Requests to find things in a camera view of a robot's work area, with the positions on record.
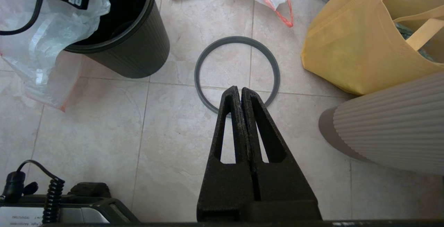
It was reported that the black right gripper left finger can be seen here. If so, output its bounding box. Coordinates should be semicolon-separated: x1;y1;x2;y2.
197;86;256;221

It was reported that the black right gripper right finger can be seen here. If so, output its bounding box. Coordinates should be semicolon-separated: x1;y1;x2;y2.
241;87;323;221

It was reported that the white red-printed bin liner bag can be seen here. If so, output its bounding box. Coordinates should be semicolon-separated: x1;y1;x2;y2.
0;0;111;113

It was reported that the grey bin rim ring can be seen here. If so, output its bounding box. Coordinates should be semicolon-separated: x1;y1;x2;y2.
194;36;281;116

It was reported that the black robot base chassis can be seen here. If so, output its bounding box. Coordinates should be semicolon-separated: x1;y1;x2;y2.
0;182;140;225

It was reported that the black round trash bin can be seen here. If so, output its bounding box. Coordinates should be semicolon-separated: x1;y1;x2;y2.
63;0;171;79

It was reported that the yellow shopping bag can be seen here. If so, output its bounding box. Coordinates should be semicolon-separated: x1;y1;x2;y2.
300;0;444;96

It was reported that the grey ribbed round object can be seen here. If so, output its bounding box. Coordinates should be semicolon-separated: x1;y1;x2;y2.
318;72;444;176

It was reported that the teal crumpled cloth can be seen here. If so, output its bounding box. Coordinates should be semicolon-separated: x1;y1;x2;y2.
395;22;436;62

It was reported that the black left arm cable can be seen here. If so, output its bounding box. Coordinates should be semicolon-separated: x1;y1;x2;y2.
0;0;44;36

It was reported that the black coiled cable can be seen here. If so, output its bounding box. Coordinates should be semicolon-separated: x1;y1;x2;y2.
42;178;66;224

